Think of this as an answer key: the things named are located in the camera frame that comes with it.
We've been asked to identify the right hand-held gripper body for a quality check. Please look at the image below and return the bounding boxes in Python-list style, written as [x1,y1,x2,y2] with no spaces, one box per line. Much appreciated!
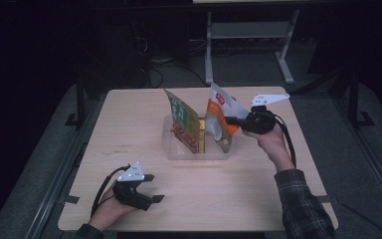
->
[241,93,291,135]

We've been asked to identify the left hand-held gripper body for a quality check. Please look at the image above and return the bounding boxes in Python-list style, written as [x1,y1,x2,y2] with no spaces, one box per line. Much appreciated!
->
[112,161,153,212]

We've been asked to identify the orange and white snack packet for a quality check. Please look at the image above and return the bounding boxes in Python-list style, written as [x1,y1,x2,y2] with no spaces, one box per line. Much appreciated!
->
[204,82,252,153]

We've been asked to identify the clear plastic container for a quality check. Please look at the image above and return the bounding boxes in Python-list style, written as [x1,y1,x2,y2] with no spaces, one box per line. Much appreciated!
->
[161,114,236,161]

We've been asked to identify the green and red snack packet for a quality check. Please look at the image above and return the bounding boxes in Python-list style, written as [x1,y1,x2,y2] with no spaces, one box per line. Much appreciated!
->
[163,88,203,154]

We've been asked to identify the person's left hand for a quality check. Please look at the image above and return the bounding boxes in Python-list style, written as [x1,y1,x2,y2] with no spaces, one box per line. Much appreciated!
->
[88,192,137,232]

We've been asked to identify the black metal stand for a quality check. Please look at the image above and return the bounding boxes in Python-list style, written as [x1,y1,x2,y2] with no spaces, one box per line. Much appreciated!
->
[64,74,88,130]
[346,66,376,130]

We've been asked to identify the right hand-held gripper cable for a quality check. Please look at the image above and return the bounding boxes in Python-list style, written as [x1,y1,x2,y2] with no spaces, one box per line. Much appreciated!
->
[272,114,297,167]

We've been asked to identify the black floor cables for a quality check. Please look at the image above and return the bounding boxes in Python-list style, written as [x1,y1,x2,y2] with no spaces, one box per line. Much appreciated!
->
[132,33,210,89]

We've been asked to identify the white metal table frame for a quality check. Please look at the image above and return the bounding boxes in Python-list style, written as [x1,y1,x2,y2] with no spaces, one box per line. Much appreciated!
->
[204,9,301,86]

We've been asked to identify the thin black floor cable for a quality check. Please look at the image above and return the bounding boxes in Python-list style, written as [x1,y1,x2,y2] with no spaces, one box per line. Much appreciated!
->
[339,202,382,239]

